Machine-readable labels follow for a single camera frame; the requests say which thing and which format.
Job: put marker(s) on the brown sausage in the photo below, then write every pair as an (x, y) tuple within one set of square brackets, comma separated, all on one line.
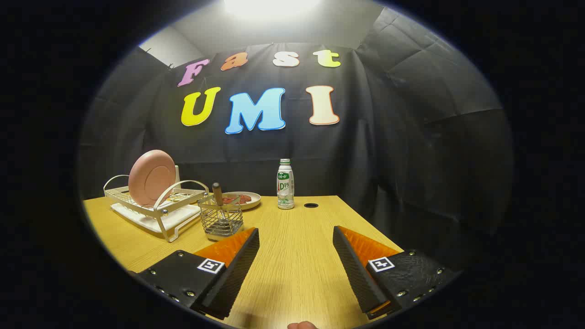
[(230, 200), (245, 198)]

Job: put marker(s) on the white green label bottle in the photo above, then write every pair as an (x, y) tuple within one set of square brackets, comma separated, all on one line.
[(285, 187)]

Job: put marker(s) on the black backdrop cloth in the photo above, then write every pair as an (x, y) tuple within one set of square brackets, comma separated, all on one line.
[(388, 160)]

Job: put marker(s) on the pink plate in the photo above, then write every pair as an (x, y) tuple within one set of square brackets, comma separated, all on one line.
[(151, 178)]

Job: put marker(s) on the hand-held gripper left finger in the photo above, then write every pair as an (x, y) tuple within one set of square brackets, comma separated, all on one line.
[(237, 274)]

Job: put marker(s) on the beige round plate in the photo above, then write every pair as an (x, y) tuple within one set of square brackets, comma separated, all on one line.
[(253, 201)]

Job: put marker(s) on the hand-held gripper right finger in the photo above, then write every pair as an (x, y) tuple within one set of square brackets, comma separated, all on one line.
[(356, 274)]

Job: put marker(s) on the white dish rack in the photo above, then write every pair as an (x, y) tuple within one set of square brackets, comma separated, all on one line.
[(137, 214)]

